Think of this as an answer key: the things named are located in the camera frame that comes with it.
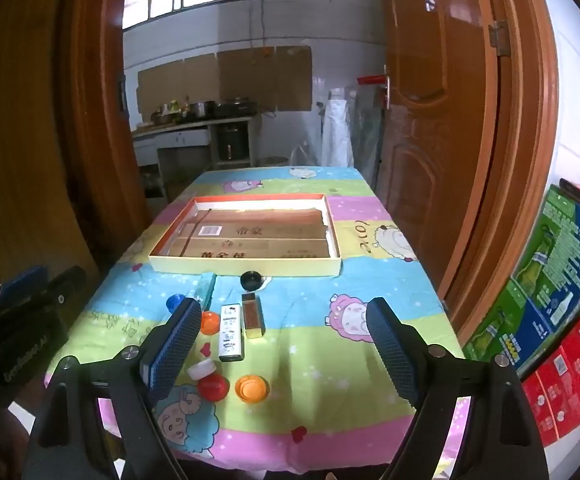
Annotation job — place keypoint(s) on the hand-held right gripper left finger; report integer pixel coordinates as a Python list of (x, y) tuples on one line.
[(175, 345)]

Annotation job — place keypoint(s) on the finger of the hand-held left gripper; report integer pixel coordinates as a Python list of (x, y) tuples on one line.
[(67, 282), (22, 282)]

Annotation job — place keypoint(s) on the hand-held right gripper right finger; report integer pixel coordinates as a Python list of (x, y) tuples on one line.
[(390, 345)]

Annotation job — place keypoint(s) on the white bottle cap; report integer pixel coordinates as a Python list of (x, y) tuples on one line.
[(201, 370)]

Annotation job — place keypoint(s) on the translucent orange bottle cap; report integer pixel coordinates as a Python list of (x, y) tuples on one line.
[(210, 322)]

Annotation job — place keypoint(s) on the blue bottle cap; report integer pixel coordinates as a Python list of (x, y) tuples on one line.
[(174, 302)]

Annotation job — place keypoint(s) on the white cartoon lighter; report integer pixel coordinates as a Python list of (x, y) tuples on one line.
[(231, 335)]

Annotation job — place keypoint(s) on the red bottle cap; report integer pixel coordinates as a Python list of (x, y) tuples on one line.
[(214, 387)]

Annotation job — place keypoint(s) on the teal lighter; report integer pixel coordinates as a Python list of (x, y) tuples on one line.
[(206, 287)]

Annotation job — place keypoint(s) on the gold rectangular box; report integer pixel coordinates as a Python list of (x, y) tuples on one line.
[(252, 317)]

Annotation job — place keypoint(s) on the flanged orange bottle cap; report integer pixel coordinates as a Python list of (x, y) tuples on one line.
[(252, 389)]

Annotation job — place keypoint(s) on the black bottle cap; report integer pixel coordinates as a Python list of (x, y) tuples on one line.
[(251, 280)]

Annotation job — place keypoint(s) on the shallow cream orange-rimmed box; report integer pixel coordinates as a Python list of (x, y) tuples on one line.
[(245, 266)]

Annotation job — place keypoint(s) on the cartoon sheep printed tablecloth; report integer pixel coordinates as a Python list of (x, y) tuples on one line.
[(320, 385)]

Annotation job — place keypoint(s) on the white kitchen counter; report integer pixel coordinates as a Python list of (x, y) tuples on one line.
[(180, 137)]

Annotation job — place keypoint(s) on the yellow green bottle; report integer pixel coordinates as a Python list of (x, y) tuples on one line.
[(174, 106)]

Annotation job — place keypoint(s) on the clear plastic bag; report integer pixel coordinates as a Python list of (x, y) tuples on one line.
[(304, 154)]

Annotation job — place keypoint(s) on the clear plastic sheet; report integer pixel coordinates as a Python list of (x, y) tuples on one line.
[(370, 135)]

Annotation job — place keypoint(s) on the brown wooden door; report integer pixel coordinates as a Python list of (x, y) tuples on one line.
[(435, 135)]

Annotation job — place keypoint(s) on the steel cooking pot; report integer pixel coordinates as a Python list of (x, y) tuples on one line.
[(203, 109)]

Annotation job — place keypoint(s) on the rolled white plastic sheet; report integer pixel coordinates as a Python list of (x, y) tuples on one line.
[(337, 130)]

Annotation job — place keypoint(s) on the black gas stove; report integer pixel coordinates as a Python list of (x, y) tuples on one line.
[(235, 108)]

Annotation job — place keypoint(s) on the metal door hinge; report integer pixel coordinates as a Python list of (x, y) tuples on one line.
[(499, 37)]

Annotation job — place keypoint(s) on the cardboard sheet on wall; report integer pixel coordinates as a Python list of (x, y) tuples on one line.
[(245, 77), (160, 87), (202, 80), (294, 77)]

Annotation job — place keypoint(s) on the brown wooden door frame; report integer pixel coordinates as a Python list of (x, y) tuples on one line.
[(525, 160)]

